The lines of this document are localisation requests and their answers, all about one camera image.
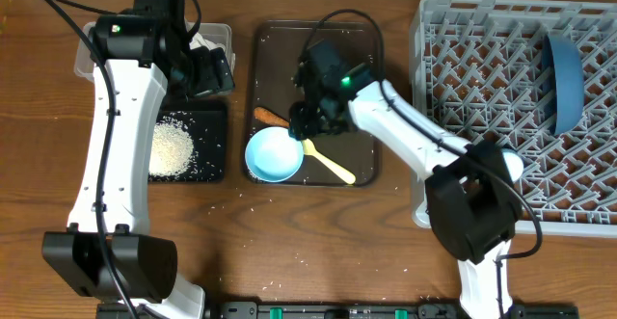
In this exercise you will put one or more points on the orange carrot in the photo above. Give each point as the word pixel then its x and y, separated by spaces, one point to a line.
pixel 266 116

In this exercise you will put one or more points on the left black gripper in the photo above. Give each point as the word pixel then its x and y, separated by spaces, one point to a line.
pixel 212 71

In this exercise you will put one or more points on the dark blue plate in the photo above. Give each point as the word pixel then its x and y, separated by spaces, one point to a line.
pixel 565 82

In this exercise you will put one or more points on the white rice pile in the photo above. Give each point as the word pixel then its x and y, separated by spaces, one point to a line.
pixel 172 148

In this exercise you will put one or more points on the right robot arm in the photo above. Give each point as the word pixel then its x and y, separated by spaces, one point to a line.
pixel 468 188

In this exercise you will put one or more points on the yellow plastic spoon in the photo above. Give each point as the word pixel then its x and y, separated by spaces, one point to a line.
pixel 346 176

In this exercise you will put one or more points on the brown serving tray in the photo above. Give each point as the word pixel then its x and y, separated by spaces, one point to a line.
pixel 278 43

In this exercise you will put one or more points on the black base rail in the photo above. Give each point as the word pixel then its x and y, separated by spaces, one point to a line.
pixel 249 310

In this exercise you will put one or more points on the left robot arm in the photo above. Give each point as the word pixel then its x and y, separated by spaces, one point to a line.
pixel 106 251

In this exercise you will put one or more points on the white tissue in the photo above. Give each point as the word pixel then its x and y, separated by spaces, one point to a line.
pixel 199 41

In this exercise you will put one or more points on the light blue cup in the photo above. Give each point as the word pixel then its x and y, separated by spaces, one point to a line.
pixel 514 163

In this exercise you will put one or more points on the clear plastic bin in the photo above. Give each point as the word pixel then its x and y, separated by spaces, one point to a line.
pixel 217 32

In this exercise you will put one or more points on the grey dishwasher rack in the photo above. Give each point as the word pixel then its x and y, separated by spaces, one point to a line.
pixel 475 70

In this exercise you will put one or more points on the light blue bowl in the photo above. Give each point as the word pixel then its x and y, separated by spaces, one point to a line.
pixel 272 155

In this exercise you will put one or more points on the black waste tray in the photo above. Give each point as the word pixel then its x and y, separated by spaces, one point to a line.
pixel 207 122

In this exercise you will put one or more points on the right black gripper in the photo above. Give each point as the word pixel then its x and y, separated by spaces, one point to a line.
pixel 304 122

